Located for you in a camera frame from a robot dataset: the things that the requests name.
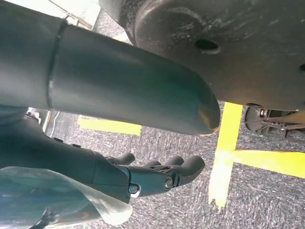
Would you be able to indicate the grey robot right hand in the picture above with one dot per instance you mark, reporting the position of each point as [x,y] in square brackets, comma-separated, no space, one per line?
[107,82]

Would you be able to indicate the yellow floor tape mark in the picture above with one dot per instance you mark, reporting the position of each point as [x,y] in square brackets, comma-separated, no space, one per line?
[226,136]
[109,126]

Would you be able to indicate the clear plastic film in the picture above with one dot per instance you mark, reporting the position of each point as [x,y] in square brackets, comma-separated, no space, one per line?
[35,196]

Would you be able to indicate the black caster wheel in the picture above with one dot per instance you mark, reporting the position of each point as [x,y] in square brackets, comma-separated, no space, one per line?
[254,120]

